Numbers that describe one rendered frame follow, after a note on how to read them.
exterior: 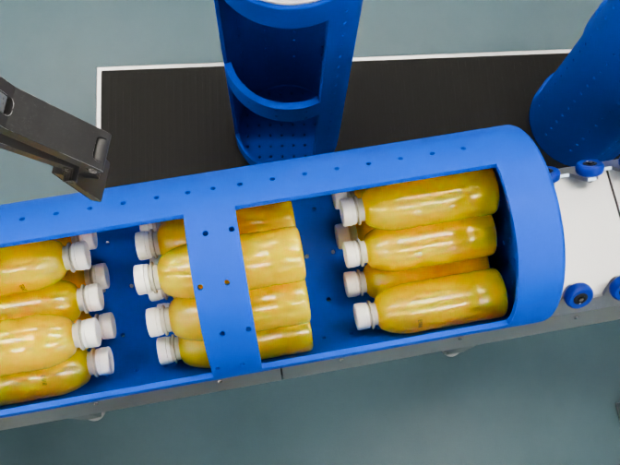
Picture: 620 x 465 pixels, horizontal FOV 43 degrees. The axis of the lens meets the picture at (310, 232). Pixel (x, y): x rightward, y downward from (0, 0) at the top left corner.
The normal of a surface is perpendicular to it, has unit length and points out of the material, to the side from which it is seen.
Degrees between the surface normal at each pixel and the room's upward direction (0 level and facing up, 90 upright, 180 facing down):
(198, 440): 0
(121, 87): 0
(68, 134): 57
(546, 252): 29
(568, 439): 0
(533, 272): 40
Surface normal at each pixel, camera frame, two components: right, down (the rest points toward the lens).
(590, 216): 0.04, -0.25
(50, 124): 0.84, 0.04
